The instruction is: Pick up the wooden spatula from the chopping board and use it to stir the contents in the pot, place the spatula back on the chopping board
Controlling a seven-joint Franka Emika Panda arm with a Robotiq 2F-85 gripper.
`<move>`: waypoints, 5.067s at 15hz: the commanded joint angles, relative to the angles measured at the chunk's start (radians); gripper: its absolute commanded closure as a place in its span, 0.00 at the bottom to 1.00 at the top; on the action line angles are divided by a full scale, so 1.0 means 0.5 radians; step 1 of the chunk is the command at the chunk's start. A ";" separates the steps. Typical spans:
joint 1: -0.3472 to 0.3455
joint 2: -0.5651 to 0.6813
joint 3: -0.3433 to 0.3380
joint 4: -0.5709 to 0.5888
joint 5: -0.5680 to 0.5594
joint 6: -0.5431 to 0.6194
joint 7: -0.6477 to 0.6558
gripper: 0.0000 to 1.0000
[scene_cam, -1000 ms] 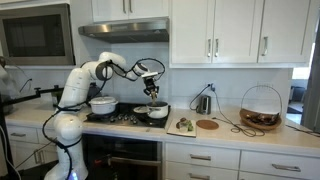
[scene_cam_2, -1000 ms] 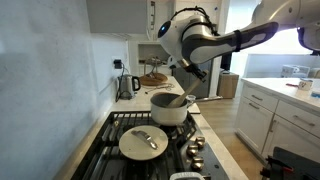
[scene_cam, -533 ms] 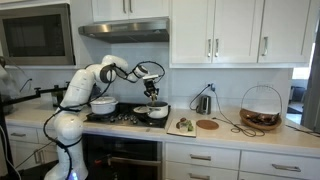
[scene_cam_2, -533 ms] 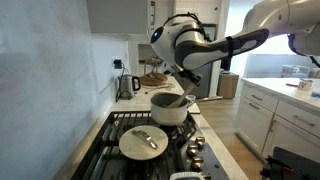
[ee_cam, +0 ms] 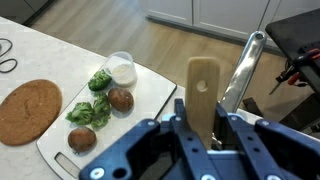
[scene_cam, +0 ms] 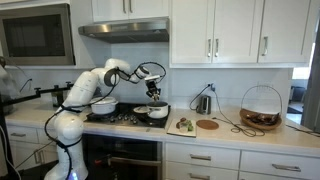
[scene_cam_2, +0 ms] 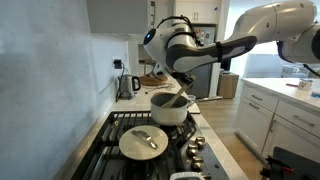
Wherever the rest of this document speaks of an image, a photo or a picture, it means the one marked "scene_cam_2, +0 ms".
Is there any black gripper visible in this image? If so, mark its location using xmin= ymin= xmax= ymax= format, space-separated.
xmin=172 ymin=71 xmax=196 ymax=92

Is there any wooden spatula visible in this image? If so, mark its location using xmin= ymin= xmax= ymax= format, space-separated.
xmin=161 ymin=75 xmax=198 ymax=109

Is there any light chopping board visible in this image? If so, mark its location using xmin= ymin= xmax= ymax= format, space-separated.
xmin=185 ymin=100 xmax=202 ymax=115

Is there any silver cooking pot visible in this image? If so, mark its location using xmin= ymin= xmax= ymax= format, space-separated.
xmin=149 ymin=92 xmax=223 ymax=127

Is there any round white pot lid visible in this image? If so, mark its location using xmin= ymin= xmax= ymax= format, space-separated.
xmin=118 ymin=124 xmax=170 ymax=162

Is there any stainless steel refrigerator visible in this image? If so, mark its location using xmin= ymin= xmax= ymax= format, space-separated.
xmin=184 ymin=23 xmax=217 ymax=99

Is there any brown cardboard box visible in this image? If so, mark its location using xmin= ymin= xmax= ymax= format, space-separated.
xmin=217 ymin=70 xmax=240 ymax=100

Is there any black monitor screen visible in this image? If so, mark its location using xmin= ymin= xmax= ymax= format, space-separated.
xmin=220 ymin=58 xmax=233 ymax=72

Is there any stainless electric kettle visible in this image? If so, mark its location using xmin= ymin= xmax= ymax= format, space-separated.
xmin=116 ymin=74 xmax=142 ymax=101

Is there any white two-door cabinet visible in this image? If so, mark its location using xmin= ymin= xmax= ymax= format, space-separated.
xmin=172 ymin=0 xmax=222 ymax=25

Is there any wide white upper cabinet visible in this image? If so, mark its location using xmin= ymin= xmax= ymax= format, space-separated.
xmin=146 ymin=0 xmax=174 ymax=24

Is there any narrow white upper cabinet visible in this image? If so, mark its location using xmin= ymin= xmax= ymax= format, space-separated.
xmin=84 ymin=0 xmax=149 ymax=34

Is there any clear plastic container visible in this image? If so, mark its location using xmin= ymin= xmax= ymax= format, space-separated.
xmin=280 ymin=63 xmax=311 ymax=79

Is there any white kitchen island cabinet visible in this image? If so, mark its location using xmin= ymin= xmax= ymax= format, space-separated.
xmin=234 ymin=77 xmax=320 ymax=164

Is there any white printed mug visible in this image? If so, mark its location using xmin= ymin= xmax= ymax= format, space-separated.
xmin=297 ymin=78 xmax=314 ymax=92

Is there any black gas cooktop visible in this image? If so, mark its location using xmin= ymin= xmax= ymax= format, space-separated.
xmin=69 ymin=110 xmax=231 ymax=180

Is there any orange black bar clamp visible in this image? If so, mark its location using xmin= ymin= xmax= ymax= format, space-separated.
xmin=264 ymin=155 xmax=296 ymax=175

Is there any thin black coiled cable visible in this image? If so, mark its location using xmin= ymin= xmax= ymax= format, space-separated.
xmin=144 ymin=83 xmax=175 ymax=95

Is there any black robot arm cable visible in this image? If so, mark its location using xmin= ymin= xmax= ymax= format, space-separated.
xmin=155 ymin=14 xmax=205 ymax=48

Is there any black kettle power cord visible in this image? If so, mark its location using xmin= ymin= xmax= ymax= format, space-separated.
xmin=114 ymin=62 xmax=127 ymax=103

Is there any black wall plug adapter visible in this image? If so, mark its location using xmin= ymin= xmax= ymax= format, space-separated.
xmin=112 ymin=59 xmax=123 ymax=70

